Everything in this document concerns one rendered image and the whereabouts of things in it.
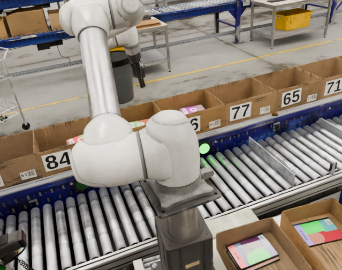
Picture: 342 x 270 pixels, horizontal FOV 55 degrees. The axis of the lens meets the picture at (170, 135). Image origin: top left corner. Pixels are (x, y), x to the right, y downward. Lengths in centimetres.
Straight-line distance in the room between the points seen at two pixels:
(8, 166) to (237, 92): 161
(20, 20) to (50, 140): 400
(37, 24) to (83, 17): 473
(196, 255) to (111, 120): 58
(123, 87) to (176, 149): 372
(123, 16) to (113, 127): 49
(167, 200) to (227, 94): 154
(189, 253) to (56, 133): 128
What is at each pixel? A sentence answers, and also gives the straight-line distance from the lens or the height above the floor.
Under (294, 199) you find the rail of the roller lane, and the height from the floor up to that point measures 70.
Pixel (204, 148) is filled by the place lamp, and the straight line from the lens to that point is 212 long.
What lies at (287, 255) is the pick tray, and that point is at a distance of 163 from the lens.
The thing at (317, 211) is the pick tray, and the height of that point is 79.
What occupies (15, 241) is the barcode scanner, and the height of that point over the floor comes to 109.
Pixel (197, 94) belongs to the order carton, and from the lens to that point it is 236.
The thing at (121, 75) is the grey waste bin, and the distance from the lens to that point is 457.
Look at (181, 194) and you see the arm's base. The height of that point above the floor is 130.
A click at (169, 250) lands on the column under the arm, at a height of 107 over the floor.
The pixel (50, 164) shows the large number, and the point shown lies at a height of 96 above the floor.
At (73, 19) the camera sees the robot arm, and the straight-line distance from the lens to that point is 133.
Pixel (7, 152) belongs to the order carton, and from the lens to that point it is 227.
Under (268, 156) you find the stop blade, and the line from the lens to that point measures 212.
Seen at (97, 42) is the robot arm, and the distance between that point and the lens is 124.
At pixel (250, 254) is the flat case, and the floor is 78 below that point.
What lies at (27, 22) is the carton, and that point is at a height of 98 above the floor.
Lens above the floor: 201
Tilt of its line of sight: 31 degrees down
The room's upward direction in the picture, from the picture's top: 6 degrees counter-clockwise
